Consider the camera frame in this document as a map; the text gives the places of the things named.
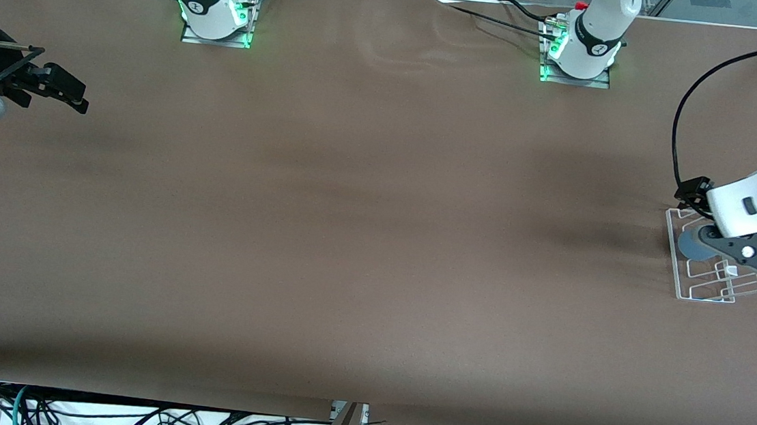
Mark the blue plastic cup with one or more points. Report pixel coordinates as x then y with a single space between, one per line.
691 247

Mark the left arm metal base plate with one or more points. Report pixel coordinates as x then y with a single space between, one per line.
575 82

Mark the brown table cover sheet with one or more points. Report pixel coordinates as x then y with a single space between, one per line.
373 274

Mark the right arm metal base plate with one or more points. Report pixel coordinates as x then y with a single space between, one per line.
215 41

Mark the small silver metal bracket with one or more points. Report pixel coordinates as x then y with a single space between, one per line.
364 413

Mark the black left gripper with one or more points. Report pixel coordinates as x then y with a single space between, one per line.
693 191

